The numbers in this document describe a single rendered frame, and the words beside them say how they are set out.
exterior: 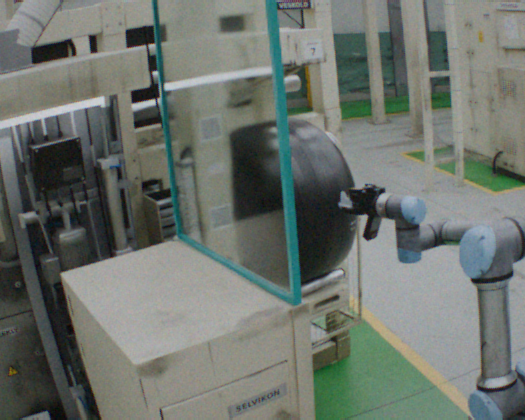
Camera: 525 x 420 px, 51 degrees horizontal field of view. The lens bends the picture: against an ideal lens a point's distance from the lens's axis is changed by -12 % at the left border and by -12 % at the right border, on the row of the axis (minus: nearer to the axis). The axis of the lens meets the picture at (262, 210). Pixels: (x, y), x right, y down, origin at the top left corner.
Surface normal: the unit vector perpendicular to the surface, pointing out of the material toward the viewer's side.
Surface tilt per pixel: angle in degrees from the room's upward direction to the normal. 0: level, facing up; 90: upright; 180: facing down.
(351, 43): 90
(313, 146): 40
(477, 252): 82
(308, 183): 62
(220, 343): 90
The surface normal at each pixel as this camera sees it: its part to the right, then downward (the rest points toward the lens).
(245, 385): 0.54, 0.22
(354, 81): 0.31, 0.27
